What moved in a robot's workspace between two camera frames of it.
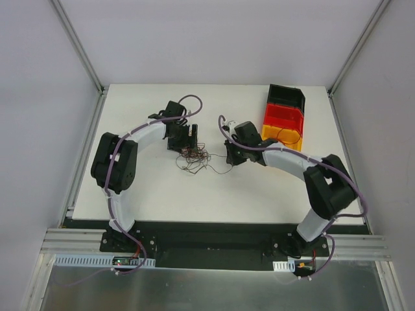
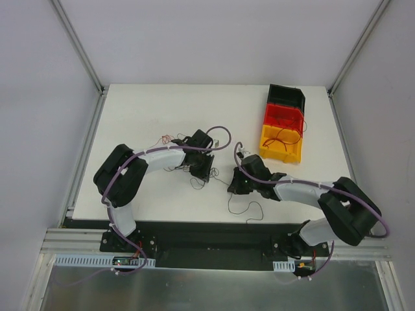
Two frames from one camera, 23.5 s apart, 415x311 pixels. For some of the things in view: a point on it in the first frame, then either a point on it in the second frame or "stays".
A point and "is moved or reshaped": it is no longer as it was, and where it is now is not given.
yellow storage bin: x=289 y=138 stays
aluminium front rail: x=343 y=247 stays
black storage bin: x=286 y=96 stays
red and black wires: x=194 y=159 is moved or reshaped
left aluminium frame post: x=78 y=45 stays
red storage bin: x=284 y=116 stays
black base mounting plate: x=216 y=249 stays
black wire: x=213 y=167 to x=213 y=172
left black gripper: x=183 y=139 to x=203 y=166
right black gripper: x=233 y=155 to x=237 y=181
